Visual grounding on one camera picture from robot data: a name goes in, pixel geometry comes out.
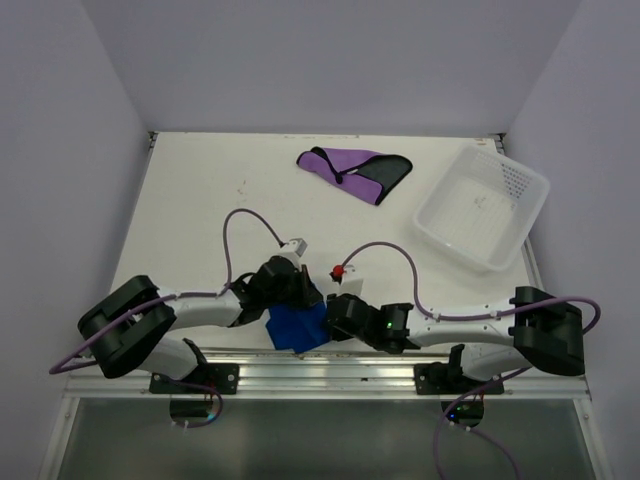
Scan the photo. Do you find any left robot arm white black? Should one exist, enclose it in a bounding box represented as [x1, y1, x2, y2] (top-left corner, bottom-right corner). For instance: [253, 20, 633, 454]
[78, 255, 330, 393]

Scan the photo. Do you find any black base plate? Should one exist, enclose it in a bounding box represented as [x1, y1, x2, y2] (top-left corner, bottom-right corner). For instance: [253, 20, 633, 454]
[149, 363, 240, 395]
[413, 362, 504, 395]

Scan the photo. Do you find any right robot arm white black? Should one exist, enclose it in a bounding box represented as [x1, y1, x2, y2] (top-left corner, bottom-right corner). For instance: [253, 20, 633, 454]
[326, 286, 585, 393]

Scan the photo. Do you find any purple towel black trim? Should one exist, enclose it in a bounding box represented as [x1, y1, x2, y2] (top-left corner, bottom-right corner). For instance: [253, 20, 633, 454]
[296, 146, 413, 206]

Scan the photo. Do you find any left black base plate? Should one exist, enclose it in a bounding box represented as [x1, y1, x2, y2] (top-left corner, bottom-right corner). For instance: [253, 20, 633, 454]
[149, 363, 240, 395]

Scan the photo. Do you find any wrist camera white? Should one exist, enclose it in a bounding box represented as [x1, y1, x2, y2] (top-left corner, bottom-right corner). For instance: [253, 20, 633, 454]
[326, 264, 364, 300]
[279, 237, 308, 262]

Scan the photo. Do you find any blue towel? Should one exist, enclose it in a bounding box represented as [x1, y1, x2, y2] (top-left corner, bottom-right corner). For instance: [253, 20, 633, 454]
[266, 283, 330, 354]

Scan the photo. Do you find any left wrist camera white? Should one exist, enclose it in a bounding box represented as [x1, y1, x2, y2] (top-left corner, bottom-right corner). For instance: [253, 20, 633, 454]
[279, 237, 308, 262]

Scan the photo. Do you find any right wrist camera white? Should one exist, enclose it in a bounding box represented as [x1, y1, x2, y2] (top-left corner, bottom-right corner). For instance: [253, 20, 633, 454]
[326, 264, 364, 300]

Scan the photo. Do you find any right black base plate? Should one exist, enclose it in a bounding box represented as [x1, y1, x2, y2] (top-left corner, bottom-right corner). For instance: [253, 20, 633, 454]
[413, 362, 504, 395]

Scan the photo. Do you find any white plastic basket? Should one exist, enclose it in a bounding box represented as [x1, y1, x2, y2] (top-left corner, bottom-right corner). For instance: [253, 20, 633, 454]
[412, 144, 550, 272]

